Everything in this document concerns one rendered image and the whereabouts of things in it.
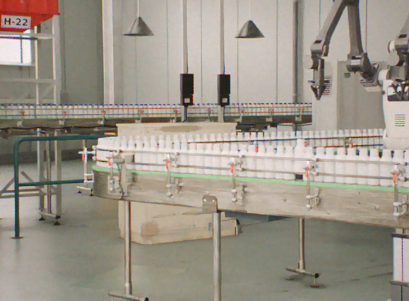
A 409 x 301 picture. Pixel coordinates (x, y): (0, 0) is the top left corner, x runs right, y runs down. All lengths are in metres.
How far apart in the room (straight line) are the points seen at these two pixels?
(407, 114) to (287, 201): 0.81
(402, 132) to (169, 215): 4.32
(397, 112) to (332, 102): 5.79
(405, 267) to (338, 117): 5.79
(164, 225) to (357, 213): 4.66
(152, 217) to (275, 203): 4.24
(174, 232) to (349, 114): 2.98
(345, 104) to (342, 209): 6.38
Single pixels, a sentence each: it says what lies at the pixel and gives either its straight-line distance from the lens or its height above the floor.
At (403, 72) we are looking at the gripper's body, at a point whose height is 1.52.
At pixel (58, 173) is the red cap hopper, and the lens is 10.92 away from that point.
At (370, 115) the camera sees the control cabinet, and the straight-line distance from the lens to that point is 10.63.
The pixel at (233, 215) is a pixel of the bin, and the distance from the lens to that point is 4.82.
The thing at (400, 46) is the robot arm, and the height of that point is 1.63.
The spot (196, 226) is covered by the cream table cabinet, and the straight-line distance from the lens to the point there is 8.66.
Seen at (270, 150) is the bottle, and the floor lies 1.14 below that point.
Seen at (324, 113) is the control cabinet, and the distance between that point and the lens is 10.44.
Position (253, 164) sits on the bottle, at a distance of 4.34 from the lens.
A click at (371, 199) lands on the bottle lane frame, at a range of 3.95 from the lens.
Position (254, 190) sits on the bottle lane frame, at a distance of 4.31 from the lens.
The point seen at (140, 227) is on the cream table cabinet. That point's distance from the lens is 8.44.
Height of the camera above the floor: 1.38
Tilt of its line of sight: 3 degrees down
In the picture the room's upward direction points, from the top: straight up
